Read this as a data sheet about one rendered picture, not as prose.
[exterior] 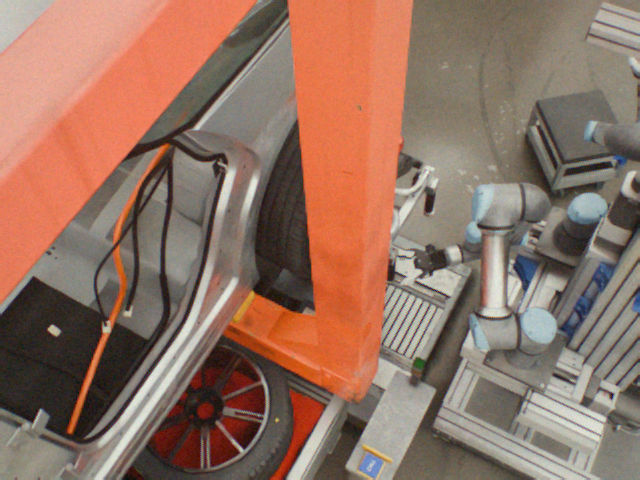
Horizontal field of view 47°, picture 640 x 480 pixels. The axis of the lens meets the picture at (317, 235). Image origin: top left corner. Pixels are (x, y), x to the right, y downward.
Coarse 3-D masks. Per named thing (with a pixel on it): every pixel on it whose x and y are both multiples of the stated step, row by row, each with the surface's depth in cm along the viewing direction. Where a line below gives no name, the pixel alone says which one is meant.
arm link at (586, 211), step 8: (576, 200) 258; (584, 200) 257; (592, 200) 257; (600, 200) 256; (568, 208) 262; (576, 208) 256; (584, 208) 256; (592, 208) 255; (600, 208) 255; (608, 208) 256; (568, 216) 261; (576, 216) 256; (584, 216) 254; (592, 216) 253; (600, 216) 254; (568, 224) 263; (576, 224) 259; (584, 224) 256; (592, 224) 256; (568, 232) 265; (576, 232) 262; (584, 232) 260; (592, 232) 259
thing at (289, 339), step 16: (256, 304) 281; (272, 304) 281; (240, 320) 278; (256, 320) 278; (272, 320) 278; (288, 320) 273; (304, 320) 268; (240, 336) 282; (256, 336) 275; (272, 336) 271; (288, 336) 266; (304, 336) 261; (272, 352) 278; (288, 352) 271; (304, 352) 266; (288, 368) 283; (304, 368) 273; (320, 384) 278
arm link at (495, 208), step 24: (480, 192) 225; (504, 192) 224; (480, 216) 225; (504, 216) 224; (504, 240) 228; (504, 264) 230; (480, 288) 236; (504, 288) 233; (480, 312) 235; (504, 312) 233; (480, 336) 234; (504, 336) 234
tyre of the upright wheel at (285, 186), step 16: (288, 144) 259; (288, 160) 257; (272, 176) 258; (288, 176) 256; (272, 192) 258; (288, 192) 256; (304, 192) 254; (272, 208) 260; (288, 208) 257; (304, 208) 254; (272, 224) 262; (288, 224) 259; (304, 224) 256; (256, 240) 272; (272, 240) 266; (288, 240) 263; (304, 240) 261; (272, 256) 274; (288, 256) 268; (304, 256) 269; (304, 272) 278
